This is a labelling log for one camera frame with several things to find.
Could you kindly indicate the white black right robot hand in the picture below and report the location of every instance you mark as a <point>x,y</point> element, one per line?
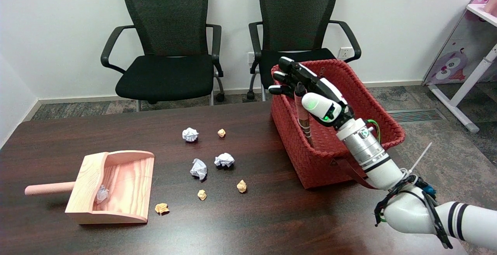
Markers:
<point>322,99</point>

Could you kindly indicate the wooden dustpan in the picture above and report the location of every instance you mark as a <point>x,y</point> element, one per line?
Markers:
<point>128,185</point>

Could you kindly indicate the red woven basket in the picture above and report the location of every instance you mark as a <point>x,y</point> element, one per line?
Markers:
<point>303,162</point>

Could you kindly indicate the white zip tie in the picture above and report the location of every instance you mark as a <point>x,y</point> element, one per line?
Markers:
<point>420,157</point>

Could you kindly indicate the yellow crumpled paper ball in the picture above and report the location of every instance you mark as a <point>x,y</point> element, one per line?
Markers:
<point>161,208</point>
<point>221,132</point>
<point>202,195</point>
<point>241,186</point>

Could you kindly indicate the pink white children's desk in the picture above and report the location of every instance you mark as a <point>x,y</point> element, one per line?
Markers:
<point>462,53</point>

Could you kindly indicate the white wall socket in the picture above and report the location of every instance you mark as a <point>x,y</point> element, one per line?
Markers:
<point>251,58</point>
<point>343,52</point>

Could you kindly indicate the small white crumpled paper ball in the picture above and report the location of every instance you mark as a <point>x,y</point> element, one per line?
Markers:
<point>102,195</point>

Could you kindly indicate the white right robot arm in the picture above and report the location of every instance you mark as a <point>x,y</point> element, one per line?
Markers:
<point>407,212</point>

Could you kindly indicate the floor vent grille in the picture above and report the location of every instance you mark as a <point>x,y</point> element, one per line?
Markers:
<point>417,115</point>

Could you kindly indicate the black mesh office chair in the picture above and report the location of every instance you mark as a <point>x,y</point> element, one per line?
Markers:
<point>167,76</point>
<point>295,14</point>

